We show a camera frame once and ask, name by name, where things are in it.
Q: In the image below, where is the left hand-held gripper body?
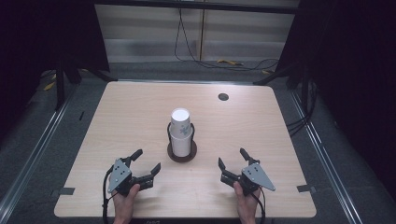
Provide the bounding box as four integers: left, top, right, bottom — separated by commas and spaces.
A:
107, 157, 155, 198

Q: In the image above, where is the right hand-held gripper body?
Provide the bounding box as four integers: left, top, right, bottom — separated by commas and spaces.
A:
219, 163, 276, 197

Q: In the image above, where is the black wire cup holder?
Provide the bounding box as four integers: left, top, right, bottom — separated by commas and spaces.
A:
166, 121, 198, 163

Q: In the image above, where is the white printed paper cup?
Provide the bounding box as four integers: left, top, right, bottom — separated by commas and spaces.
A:
170, 107, 193, 138

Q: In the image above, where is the person's left hand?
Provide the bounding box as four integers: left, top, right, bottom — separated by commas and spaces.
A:
111, 183, 141, 220

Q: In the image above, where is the person's right hand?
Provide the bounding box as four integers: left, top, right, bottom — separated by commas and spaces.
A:
233, 181, 262, 220

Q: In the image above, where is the black metal stand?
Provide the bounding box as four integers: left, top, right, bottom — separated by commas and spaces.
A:
252, 61, 313, 107
53, 59, 110, 112

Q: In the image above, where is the long yellow tape strip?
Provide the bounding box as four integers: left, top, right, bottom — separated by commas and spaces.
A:
217, 59, 244, 66

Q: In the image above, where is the left hand-held gripper black cable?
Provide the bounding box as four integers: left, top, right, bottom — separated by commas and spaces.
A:
102, 164, 116, 224

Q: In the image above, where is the hand-held gripper black cable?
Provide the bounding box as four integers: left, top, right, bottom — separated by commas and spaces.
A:
250, 186, 266, 224
102, 164, 116, 224

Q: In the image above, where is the right hand-held gripper black cable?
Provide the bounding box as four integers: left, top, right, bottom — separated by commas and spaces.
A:
250, 186, 266, 224

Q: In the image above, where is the bundle of black cables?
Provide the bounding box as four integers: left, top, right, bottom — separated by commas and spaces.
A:
286, 80, 319, 137

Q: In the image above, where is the metal floor rail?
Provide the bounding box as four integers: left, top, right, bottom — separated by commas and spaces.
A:
0, 90, 77, 217
289, 90, 364, 224

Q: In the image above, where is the black hanging wall cable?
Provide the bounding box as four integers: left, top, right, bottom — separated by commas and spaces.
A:
173, 7, 280, 72

